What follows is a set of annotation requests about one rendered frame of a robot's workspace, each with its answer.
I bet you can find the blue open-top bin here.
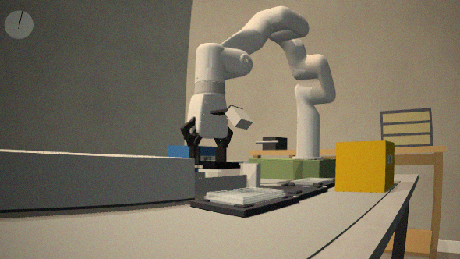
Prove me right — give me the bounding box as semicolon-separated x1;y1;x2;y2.
168;145;216;172

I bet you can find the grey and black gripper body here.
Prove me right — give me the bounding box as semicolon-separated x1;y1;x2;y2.
187;92;228;139

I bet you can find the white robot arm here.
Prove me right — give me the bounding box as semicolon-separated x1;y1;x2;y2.
194;6;336;159

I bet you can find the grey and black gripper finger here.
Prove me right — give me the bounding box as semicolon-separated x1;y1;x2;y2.
214;127;233;161
180;117;203;165

